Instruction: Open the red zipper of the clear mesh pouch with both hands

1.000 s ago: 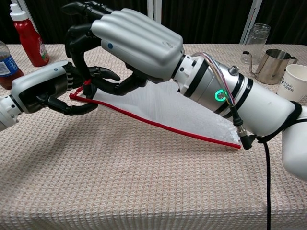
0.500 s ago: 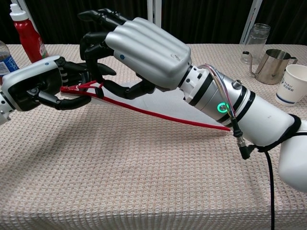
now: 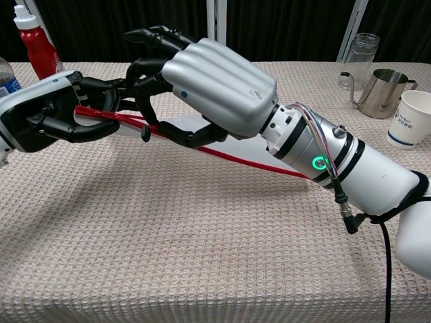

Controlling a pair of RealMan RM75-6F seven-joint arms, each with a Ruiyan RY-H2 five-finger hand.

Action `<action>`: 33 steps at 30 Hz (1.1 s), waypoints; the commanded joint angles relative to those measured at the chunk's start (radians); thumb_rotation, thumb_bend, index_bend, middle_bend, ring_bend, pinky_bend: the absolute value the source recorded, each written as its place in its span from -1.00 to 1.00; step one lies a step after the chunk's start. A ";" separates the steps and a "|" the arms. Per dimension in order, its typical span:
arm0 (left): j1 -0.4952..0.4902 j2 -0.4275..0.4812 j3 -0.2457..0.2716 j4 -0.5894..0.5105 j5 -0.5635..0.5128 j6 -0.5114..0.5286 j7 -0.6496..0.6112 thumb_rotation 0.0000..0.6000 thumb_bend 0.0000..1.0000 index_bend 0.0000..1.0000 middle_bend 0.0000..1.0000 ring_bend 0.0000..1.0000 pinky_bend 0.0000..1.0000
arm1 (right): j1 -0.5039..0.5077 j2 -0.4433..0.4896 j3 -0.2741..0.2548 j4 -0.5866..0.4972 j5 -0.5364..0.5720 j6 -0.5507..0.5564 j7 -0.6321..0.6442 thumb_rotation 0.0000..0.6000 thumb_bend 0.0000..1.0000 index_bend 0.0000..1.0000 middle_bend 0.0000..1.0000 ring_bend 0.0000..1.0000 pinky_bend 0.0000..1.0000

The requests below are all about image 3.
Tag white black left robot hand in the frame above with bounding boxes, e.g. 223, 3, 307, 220
0, 69, 139, 153

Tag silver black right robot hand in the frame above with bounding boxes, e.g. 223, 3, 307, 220
124, 25, 279, 149

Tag clear mesh zipper pouch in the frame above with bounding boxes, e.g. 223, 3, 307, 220
74, 105, 310, 180

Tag cola bottle blue label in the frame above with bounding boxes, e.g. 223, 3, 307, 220
0, 56, 23, 99

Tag red ketchup bottle white cap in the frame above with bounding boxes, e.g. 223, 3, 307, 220
13, 5, 65, 81

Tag black curtain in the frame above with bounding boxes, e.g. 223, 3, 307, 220
0, 0, 431, 64

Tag clear glass jar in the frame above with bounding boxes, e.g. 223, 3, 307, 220
337, 32, 380, 92

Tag steel gooseneck pitcher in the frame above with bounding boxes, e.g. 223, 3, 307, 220
340, 69, 419, 119

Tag beige waffle tablecloth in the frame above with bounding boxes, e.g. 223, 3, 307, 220
0, 61, 431, 323

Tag white paper cup blue print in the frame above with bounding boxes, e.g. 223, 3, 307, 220
386, 89, 431, 149

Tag white vertical frame post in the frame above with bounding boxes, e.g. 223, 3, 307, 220
206, 0, 228, 43

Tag white slanted frame post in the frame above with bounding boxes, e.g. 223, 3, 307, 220
15, 0, 57, 51
335, 0, 370, 63

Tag coloured wrist wire bundle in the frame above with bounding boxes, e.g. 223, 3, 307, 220
296, 103, 339, 178

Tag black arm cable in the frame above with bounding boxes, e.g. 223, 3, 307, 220
331, 176, 393, 323

